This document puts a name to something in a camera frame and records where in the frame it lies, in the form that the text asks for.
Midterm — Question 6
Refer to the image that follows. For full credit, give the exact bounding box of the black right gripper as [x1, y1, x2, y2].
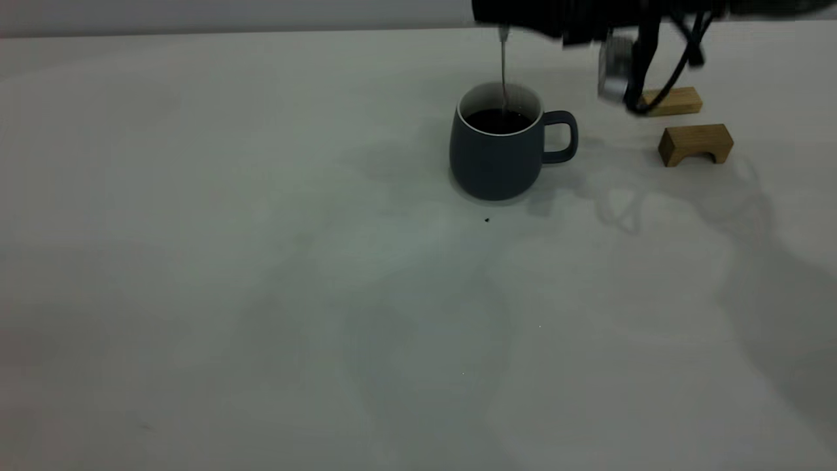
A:
[471, 0, 615, 48]

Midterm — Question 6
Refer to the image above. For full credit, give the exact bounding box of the metal spoon with white handle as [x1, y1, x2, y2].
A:
[498, 25, 513, 117]

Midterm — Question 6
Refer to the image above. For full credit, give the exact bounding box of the dark grey coffee mug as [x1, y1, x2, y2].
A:
[448, 81, 580, 202]

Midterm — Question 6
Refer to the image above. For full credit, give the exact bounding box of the flat wooden block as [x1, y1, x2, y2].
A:
[640, 87, 704, 119]

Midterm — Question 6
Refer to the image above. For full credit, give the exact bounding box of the arched wooden block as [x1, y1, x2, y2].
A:
[657, 124, 735, 169]

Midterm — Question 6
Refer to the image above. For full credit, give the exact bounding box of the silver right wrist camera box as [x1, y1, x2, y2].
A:
[597, 31, 636, 104]

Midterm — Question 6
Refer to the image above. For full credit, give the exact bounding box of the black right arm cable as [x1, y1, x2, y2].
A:
[623, 12, 715, 118]

